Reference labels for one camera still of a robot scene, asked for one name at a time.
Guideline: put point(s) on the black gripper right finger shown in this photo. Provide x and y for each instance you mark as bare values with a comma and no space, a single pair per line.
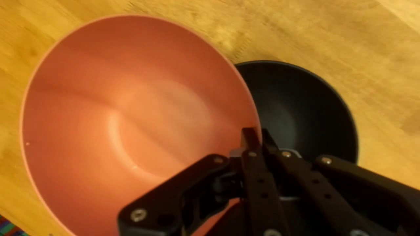
349,196

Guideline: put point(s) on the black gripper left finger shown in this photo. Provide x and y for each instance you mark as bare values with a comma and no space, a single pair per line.
218,196

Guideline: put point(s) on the pink plastic bowl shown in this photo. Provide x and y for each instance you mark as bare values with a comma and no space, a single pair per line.
131,122

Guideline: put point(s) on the black bowl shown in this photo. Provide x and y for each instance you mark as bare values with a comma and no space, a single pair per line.
302,108

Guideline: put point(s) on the multicolour striped backdrop panel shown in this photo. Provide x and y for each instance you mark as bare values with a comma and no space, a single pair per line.
8,228

